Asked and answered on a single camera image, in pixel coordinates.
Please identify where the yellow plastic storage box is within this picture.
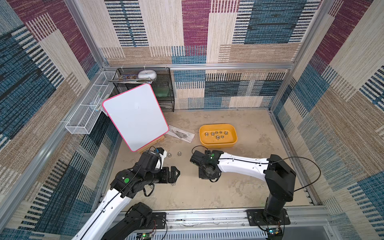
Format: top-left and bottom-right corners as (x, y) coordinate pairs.
(199, 124), (238, 149)

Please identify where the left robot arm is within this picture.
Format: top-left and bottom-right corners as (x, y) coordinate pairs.
(74, 148), (181, 240)

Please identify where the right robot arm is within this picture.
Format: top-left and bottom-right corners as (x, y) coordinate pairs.
(190, 150), (296, 225)

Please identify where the wooden whiteboard easel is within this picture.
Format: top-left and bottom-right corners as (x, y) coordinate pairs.
(138, 136), (165, 154)

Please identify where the pink framed whiteboard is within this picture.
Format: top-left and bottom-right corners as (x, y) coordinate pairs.
(102, 84), (169, 152)

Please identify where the white round device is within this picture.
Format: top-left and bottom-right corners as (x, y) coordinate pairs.
(138, 70), (157, 81)

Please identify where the black mesh shelf rack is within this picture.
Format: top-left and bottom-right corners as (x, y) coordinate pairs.
(111, 68), (175, 112)

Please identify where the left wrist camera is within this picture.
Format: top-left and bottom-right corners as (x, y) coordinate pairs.
(156, 148), (168, 170)

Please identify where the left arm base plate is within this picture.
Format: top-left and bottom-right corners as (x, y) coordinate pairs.
(140, 212), (167, 230)

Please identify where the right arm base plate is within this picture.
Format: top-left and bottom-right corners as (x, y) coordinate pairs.
(246, 208), (291, 227)

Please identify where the white wire basket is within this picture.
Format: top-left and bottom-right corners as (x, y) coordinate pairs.
(66, 71), (115, 135)

